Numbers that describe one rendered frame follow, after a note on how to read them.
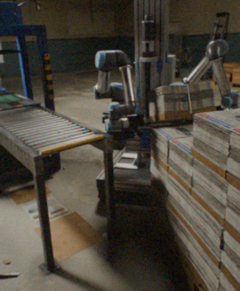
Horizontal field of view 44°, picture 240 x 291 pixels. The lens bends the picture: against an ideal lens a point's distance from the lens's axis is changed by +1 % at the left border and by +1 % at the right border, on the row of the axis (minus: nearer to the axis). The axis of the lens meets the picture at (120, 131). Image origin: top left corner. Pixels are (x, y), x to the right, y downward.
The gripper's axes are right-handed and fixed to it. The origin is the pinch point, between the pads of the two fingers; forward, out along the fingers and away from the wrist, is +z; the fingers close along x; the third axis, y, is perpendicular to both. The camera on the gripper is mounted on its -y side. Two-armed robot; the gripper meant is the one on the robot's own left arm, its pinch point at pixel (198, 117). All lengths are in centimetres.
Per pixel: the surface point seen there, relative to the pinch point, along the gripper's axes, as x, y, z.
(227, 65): -494, 136, -393
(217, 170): 84, -25, 43
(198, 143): 70, -13, 42
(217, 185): 81, -32, 42
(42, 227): 8, -54, 121
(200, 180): 66, -32, 42
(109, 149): 5, -13, 73
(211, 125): 83, -6, 42
